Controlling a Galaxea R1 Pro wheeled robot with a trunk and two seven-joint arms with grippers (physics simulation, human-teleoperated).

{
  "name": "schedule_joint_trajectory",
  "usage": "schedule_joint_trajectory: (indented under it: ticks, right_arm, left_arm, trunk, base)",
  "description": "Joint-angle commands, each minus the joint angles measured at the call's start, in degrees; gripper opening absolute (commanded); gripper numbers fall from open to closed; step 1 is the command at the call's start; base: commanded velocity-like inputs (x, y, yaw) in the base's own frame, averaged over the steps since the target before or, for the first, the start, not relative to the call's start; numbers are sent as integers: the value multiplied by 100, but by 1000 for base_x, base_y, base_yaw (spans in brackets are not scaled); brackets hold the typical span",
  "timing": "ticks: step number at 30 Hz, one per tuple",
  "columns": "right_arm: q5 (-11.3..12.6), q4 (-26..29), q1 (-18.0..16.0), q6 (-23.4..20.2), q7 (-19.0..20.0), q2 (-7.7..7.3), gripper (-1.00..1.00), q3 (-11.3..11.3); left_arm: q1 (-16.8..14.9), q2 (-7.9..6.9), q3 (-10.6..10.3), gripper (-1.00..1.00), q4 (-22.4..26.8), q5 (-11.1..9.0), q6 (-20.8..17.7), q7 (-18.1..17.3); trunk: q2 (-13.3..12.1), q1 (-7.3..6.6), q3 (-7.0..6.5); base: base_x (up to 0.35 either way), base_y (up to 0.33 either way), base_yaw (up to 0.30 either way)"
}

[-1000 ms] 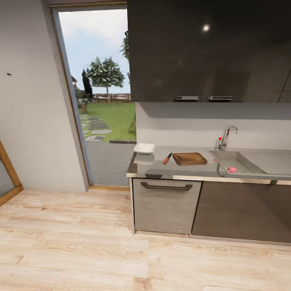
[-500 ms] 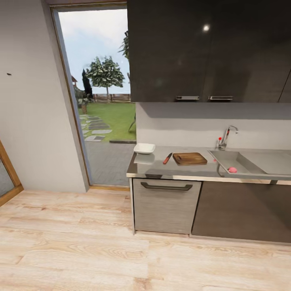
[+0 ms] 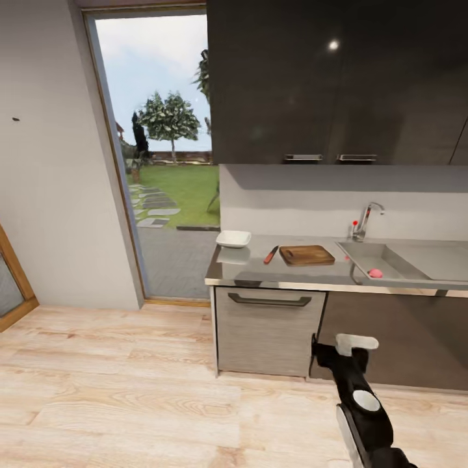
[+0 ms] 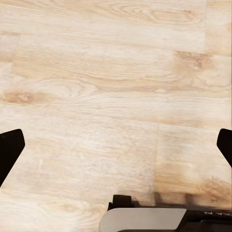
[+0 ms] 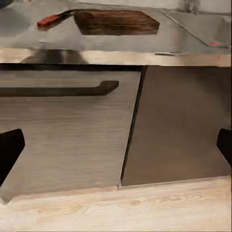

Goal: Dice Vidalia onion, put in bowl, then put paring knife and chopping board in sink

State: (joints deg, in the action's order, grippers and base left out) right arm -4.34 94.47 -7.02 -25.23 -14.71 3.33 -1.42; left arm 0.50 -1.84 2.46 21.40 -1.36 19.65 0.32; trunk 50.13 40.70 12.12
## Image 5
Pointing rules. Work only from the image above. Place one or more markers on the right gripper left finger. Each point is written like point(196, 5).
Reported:
point(12, 144)

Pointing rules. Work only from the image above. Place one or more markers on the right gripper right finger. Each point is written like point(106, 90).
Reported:
point(224, 143)

